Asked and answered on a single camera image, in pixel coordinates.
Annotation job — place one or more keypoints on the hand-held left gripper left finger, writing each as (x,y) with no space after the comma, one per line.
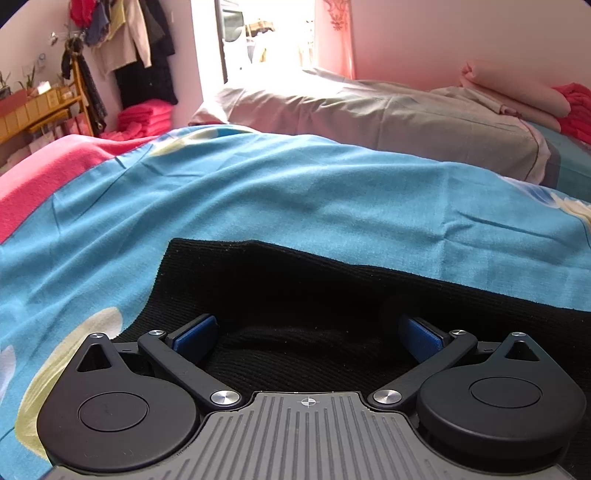
(196,337)

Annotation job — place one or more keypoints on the folded pink blanket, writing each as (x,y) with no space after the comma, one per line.
(512,87)

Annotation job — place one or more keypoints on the pink paper bags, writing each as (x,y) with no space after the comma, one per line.
(69,129)

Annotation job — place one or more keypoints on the wooden shelf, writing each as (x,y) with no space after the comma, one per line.
(37,108)

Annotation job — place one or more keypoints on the beige hanging garment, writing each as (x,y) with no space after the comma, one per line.
(120,46)

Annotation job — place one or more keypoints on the small potted plant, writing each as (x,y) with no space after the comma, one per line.
(4,81)

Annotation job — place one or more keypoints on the grey blue striped cloth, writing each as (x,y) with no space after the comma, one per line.
(568,161)

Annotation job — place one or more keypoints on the black knit pants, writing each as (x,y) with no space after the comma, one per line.
(300,295)

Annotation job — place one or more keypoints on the blue floral bed sheet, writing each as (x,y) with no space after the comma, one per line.
(277,194)

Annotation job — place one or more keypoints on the black hanging scarf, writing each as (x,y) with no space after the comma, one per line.
(90,97)

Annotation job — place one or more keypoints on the red hanging garment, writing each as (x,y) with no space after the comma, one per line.
(85,11)

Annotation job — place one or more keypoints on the grey pillow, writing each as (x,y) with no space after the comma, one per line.
(369,115)

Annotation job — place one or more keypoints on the red clothes pile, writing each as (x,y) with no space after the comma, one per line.
(575,110)

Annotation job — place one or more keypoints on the stack of red towels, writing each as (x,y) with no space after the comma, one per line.
(145,117)

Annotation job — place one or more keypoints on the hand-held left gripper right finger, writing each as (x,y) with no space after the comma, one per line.
(420,337)

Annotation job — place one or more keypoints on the pink fleece blanket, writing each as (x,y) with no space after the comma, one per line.
(41,180)

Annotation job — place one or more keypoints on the hanging clothes on rack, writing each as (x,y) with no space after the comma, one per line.
(152,60)

